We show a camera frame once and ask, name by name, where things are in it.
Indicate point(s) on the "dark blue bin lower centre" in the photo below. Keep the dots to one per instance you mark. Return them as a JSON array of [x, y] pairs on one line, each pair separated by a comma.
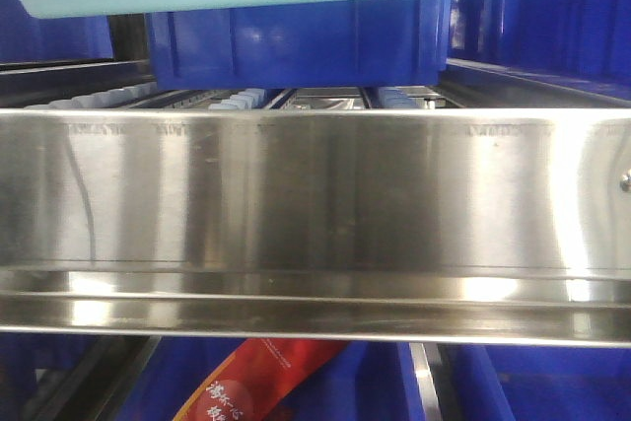
[[366, 381]]

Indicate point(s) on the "steel divider bar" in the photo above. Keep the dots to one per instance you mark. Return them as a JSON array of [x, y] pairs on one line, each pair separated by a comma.
[[94, 387], [426, 359]]

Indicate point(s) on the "steel divider bar lower left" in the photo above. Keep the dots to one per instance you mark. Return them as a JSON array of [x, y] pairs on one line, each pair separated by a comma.
[[94, 387]]

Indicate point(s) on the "dark blue bin lower left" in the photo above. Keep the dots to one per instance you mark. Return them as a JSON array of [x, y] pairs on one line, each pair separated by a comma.
[[34, 363]]

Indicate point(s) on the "stainless steel shelf rail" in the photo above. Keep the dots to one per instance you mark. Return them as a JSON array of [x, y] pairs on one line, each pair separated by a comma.
[[483, 225]]

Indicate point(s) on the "dark blue bin behind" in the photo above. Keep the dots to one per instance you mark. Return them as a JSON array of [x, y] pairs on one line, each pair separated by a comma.
[[355, 43]]

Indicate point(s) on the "red snack package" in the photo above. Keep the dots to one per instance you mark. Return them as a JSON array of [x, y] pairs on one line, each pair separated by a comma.
[[255, 377]]

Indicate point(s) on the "steel divider bar lower right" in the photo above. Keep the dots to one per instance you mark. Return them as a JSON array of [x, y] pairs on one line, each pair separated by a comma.
[[426, 359]]

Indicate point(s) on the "dark blue bin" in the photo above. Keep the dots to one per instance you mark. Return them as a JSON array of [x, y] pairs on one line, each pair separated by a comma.
[[34, 363], [25, 38], [355, 43], [366, 381], [578, 39], [503, 382]]

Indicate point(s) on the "dark blue bin lower right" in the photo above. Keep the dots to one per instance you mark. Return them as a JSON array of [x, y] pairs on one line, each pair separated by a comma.
[[503, 382]]

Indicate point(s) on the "steel screw head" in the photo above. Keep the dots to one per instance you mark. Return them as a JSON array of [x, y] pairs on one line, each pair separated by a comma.
[[625, 181]]

